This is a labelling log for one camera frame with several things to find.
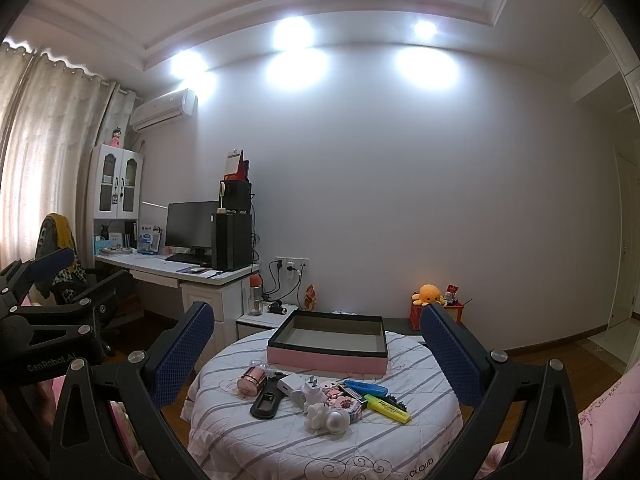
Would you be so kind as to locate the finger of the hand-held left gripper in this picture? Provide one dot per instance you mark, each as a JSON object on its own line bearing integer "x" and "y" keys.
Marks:
{"x": 50, "y": 262}
{"x": 75, "y": 305}

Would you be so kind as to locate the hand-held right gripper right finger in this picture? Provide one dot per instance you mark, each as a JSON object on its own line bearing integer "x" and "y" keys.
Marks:
{"x": 450, "y": 355}

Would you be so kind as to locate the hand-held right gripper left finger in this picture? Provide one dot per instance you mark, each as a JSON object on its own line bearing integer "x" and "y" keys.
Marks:
{"x": 182, "y": 355}

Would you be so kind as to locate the black hair clip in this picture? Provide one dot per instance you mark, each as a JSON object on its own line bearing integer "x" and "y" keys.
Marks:
{"x": 395, "y": 402}

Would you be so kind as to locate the rose gold metal cup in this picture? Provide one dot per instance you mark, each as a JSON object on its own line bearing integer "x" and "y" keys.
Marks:
{"x": 250, "y": 382}

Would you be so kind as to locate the yellow highlighter pen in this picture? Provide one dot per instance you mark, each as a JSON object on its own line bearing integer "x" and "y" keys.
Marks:
{"x": 387, "y": 407}

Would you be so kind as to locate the small clear bottle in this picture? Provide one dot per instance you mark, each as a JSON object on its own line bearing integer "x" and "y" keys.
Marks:
{"x": 265, "y": 367}

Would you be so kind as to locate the blue highlighter pen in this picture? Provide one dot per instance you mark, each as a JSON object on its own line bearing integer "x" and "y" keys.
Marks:
{"x": 365, "y": 388}

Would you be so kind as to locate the black plastic comb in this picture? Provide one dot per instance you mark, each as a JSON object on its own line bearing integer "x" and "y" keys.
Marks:
{"x": 267, "y": 402}

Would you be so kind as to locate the pink cardboard box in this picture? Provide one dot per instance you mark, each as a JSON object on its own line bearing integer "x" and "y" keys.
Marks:
{"x": 325, "y": 362}

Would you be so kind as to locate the white pronged plug adapter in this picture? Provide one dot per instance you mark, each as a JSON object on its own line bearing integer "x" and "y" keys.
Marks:
{"x": 310, "y": 391}

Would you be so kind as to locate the white doll figurine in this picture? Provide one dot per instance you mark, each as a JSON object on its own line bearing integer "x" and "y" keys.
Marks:
{"x": 332, "y": 420}

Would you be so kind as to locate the yellow leopard print cloth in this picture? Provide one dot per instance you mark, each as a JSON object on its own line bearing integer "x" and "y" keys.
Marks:
{"x": 62, "y": 240}

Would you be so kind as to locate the black office chair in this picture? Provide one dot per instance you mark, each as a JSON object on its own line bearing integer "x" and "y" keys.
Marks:
{"x": 112, "y": 290}

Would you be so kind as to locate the red storage box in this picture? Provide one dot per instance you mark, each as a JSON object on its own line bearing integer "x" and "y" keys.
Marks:
{"x": 415, "y": 317}

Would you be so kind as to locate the black and white low cabinet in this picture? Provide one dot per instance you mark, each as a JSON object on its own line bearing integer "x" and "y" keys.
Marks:
{"x": 402, "y": 330}

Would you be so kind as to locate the orange octopus plush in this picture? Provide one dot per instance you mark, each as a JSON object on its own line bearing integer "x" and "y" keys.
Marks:
{"x": 430, "y": 295}

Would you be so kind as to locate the white desk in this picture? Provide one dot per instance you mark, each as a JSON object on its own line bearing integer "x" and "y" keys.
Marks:
{"x": 210, "y": 295}

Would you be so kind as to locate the white nightstand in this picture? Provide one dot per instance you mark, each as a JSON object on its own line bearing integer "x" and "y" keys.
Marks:
{"x": 257, "y": 327}

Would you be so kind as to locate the plain pink bedsheet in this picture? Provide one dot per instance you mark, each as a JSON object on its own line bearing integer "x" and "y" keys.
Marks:
{"x": 116, "y": 417}

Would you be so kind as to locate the clear bottle with red cap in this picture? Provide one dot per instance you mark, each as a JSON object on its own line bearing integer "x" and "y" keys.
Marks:
{"x": 255, "y": 297}

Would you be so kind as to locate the black keyboard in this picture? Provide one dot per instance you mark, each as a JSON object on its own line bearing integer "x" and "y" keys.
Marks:
{"x": 187, "y": 258}

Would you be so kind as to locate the blue and white box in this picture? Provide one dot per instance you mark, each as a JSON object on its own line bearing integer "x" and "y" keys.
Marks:
{"x": 148, "y": 239}

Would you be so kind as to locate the white glass-door cabinet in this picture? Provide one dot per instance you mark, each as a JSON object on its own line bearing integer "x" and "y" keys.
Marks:
{"x": 117, "y": 180}

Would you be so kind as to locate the black computer tower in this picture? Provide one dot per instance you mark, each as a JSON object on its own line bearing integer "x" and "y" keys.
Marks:
{"x": 232, "y": 242}

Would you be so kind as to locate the beige curtain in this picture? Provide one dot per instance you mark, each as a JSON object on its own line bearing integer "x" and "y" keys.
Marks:
{"x": 40, "y": 135}

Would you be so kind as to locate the black computer monitor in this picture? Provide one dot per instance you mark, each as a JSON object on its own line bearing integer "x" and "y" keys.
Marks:
{"x": 190, "y": 225}

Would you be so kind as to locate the red paper ornament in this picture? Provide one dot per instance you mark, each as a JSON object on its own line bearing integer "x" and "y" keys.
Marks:
{"x": 311, "y": 297}

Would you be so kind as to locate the small pink doll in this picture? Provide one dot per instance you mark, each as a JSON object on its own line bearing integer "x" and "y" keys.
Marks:
{"x": 117, "y": 138}

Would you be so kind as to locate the round table striped cloth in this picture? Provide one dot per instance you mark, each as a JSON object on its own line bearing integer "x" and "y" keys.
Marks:
{"x": 300, "y": 450}

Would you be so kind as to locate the pink printed quilt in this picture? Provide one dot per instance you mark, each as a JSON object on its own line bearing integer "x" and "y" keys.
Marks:
{"x": 605, "y": 420}

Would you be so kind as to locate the black speaker box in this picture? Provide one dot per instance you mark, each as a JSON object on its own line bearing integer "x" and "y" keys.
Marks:
{"x": 237, "y": 195}

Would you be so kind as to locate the white air conditioner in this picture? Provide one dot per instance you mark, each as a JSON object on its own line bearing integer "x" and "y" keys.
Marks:
{"x": 162, "y": 110}

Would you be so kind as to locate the red gift box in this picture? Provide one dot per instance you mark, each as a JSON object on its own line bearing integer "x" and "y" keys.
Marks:
{"x": 235, "y": 165}

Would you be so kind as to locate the white door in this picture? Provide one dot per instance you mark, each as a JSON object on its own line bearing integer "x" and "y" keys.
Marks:
{"x": 625, "y": 240}

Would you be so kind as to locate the ceiling spotlight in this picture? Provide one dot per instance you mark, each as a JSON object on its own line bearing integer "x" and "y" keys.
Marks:
{"x": 292, "y": 30}
{"x": 187, "y": 63}
{"x": 424, "y": 27}

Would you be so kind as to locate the white wall socket strip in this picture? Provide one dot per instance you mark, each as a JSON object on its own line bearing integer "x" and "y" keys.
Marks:
{"x": 292, "y": 264}

